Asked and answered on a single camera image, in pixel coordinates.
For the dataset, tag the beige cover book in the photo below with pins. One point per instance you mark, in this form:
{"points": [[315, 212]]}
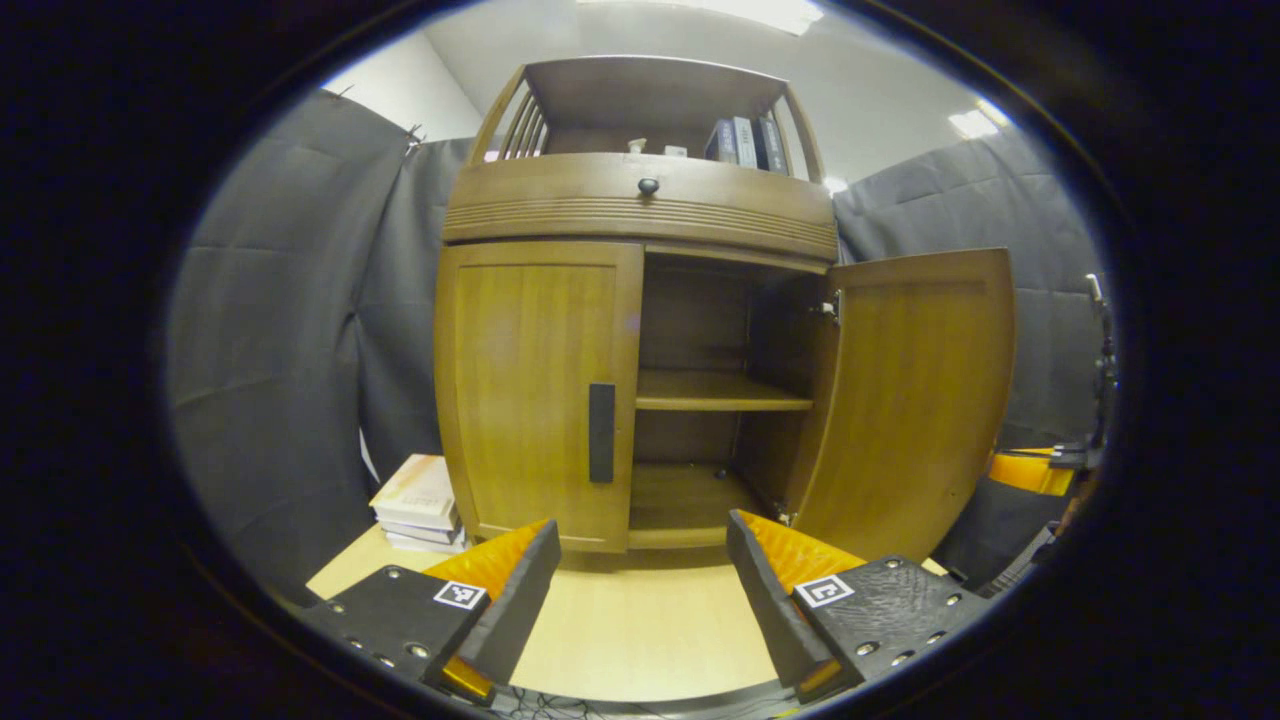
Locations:
{"points": [[415, 485]]}

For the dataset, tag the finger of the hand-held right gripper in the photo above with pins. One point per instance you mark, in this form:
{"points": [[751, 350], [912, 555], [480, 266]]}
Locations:
{"points": [[1030, 472]]}

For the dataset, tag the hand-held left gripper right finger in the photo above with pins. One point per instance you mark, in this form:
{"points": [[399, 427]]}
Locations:
{"points": [[765, 600]]}

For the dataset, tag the small ceiling light panel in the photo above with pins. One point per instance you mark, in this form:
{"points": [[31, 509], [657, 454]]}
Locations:
{"points": [[978, 120]]}

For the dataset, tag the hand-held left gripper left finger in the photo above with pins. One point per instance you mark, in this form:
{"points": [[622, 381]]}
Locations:
{"points": [[520, 610]]}

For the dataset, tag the wooden cabinet drawer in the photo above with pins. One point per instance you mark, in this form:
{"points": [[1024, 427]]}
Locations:
{"points": [[560, 195]]}

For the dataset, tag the wooden inner cabinet shelf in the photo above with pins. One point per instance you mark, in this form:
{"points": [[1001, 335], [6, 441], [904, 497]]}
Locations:
{"points": [[710, 390]]}

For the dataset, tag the black backdrop cloth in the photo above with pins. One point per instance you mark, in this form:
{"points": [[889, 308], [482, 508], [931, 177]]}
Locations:
{"points": [[280, 330]]}

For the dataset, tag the large ceiling light panel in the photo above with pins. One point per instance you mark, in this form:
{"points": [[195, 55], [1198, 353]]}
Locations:
{"points": [[720, 10]]}

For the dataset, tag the wooden double-door shoe cabinet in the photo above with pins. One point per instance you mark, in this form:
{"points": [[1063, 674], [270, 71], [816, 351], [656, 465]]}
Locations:
{"points": [[700, 310]]}

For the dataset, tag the wooden cabinet door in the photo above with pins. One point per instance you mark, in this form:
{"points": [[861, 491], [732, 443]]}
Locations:
{"points": [[910, 400], [530, 380]]}

